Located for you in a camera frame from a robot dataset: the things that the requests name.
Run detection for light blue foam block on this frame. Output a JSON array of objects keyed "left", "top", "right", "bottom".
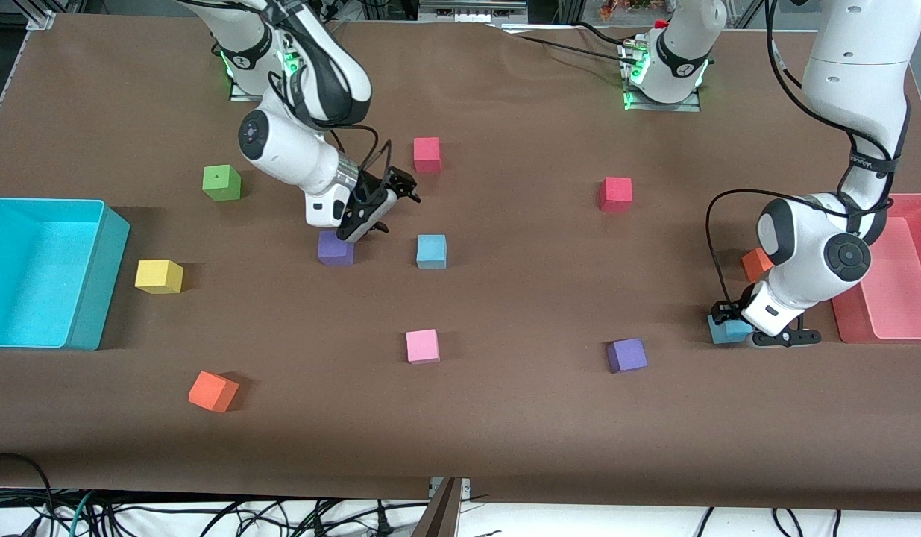
[
  {"left": 708, "top": 313, "right": 755, "bottom": 345},
  {"left": 416, "top": 234, "right": 447, "bottom": 270}
]

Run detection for red foam block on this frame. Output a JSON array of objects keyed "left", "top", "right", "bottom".
[
  {"left": 599, "top": 177, "right": 634, "bottom": 214},
  {"left": 413, "top": 136, "right": 443, "bottom": 175}
]

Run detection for orange foam block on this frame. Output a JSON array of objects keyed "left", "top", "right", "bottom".
[
  {"left": 188, "top": 371, "right": 240, "bottom": 413},
  {"left": 742, "top": 248, "right": 774, "bottom": 283}
]

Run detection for purple foam block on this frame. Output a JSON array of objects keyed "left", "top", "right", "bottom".
[
  {"left": 606, "top": 338, "right": 649, "bottom": 374},
  {"left": 317, "top": 230, "right": 355, "bottom": 267}
]

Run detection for pink foam block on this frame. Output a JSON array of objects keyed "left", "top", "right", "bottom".
[{"left": 406, "top": 329, "right": 441, "bottom": 365}]

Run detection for green foam block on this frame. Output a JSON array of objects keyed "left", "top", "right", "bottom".
[{"left": 202, "top": 165, "right": 242, "bottom": 202}]

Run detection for pink plastic bin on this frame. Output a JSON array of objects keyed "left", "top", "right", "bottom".
[{"left": 832, "top": 192, "right": 921, "bottom": 344}]

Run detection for yellow foam block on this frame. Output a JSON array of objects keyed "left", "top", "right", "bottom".
[{"left": 135, "top": 260, "right": 184, "bottom": 295}]

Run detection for brown table cover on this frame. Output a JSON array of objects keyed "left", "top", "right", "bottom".
[{"left": 0, "top": 13, "right": 921, "bottom": 514}]

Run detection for cyan plastic bin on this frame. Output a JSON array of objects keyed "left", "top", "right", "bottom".
[{"left": 0, "top": 197, "right": 131, "bottom": 351}]

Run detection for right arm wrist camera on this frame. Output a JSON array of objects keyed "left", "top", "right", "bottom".
[{"left": 338, "top": 188, "right": 400, "bottom": 244}]

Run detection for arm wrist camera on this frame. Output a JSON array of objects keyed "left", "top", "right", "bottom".
[
  {"left": 338, "top": 188, "right": 400, "bottom": 244},
  {"left": 751, "top": 328, "right": 823, "bottom": 349}
]

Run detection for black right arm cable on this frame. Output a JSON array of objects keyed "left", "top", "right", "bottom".
[{"left": 330, "top": 123, "right": 395, "bottom": 196}]

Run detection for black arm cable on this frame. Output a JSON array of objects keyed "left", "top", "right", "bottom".
[
  {"left": 330, "top": 123, "right": 395, "bottom": 196},
  {"left": 703, "top": 0, "right": 899, "bottom": 310}
]

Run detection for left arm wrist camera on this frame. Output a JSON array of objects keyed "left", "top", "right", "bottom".
[{"left": 751, "top": 328, "right": 823, "bottom": 349}]

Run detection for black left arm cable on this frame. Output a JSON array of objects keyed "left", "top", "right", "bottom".
[{"left": 703, "top": 0, "right": 899, "bottom": 310}]

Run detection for black cable on table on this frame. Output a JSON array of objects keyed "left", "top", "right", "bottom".
[{"left": 490, "top": 22, "right": 640, "bottom": 64}]

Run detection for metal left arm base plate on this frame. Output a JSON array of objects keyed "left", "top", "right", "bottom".
[{"left": 619, "top": 37, "right": 705, "bottom": 113}]

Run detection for teal floor cable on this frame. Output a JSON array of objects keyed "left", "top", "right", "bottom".
[{"left": 71, "top": 491, "right": 97, "bottom": 537}]

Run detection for black looped floor cable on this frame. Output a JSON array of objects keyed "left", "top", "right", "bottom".
[{"left": 0, "top": 452, "right": 56, "bottom": 537}]

